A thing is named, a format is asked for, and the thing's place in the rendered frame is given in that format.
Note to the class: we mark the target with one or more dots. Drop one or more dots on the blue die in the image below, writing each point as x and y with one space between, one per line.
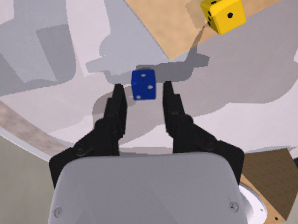
143 83

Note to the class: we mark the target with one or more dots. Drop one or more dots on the tan mat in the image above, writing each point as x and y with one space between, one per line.
180 25

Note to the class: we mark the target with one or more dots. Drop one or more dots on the yellow die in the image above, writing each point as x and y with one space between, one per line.
223 15

